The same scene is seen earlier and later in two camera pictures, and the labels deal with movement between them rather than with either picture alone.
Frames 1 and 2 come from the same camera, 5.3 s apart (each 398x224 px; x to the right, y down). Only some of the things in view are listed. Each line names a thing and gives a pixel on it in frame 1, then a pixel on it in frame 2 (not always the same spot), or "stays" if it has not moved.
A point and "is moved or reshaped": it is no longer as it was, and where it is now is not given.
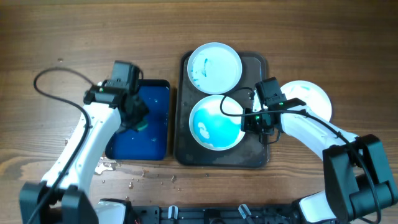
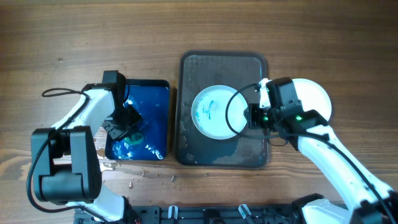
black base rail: x=278 y=214 stays
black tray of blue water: x=152 y=142 stays
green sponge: x=142 y=125 is moved or reshaped
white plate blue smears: x=214 y=68 -> x=208 y=112
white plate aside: x=314 y=97 stays
